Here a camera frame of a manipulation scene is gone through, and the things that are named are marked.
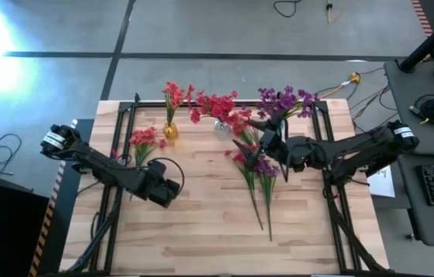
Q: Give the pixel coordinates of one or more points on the black diagonal post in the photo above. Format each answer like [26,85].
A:
[428,40]

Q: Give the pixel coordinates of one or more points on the red artificial flower bunch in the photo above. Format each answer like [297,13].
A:
[240,157]
[242,123]
[217,105]

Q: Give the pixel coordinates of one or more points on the clear cut glass vase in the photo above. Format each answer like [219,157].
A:
[222,130]

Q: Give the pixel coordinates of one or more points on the yellow ribbed glass vase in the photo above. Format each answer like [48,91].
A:
[171,131]

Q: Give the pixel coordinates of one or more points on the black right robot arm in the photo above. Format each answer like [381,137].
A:
[355,154]

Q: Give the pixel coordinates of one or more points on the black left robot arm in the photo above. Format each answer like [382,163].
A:
[97,165]

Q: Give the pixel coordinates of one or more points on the orange artificial flower bunch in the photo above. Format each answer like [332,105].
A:
[144,137]
[174,96]

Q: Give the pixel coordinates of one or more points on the black aluminium rig frame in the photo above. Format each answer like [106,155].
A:
[147,104]

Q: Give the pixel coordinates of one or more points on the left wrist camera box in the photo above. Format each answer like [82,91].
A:
[158,168]

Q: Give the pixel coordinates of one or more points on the loose red flower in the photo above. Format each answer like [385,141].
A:
[115,154]
[162,143]

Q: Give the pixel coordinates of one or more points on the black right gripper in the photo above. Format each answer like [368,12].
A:
[276,148]

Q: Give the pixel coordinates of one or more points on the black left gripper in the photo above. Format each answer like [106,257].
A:
[165,192]

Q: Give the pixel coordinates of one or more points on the white paper sheet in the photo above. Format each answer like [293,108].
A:
[384,184]

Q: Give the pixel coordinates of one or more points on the black cabinet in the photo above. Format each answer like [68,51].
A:
[5,231]

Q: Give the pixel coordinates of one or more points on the purple artificial flower bunch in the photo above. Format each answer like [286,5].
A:
[265,167]
[284,101]

